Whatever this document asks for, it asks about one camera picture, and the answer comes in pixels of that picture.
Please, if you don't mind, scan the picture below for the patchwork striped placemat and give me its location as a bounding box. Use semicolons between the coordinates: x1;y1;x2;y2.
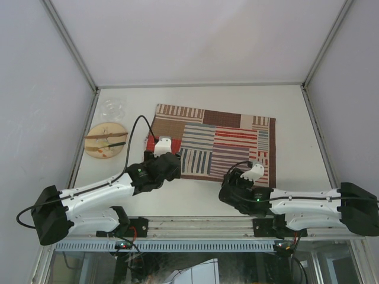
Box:
146;104;277;187

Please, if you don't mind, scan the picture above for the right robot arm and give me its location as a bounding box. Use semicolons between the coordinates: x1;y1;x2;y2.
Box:
219;162;378;237

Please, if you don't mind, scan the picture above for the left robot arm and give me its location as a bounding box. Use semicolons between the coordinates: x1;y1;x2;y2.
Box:
31;152;181;246

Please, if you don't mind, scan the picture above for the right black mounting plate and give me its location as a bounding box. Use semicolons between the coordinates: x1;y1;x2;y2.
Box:
252;218;276;238

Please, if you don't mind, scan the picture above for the black mounting plate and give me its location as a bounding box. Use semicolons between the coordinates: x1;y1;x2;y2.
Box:
125;217;149;238
252;218;276;238

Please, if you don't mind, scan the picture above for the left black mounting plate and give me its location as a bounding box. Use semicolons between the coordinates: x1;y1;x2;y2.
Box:
125;217;149;238

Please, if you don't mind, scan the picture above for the brown wooden knife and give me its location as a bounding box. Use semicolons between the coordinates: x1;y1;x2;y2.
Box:
84;132;128;139

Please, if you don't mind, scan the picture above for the clear glass cup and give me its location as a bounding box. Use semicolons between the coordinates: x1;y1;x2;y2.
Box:
100;98;125;122

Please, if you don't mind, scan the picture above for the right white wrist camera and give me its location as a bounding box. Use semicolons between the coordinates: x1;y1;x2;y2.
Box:
240;162;265;182

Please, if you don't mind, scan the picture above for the aluminium front rail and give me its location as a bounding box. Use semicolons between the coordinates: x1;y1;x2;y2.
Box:
44;215;368;238

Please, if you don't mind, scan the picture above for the dark handled fork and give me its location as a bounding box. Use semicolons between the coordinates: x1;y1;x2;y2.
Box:
99;141;126;149

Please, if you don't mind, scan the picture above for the perforated blue cable tray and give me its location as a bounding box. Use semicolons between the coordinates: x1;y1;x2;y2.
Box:
54;240;275;253

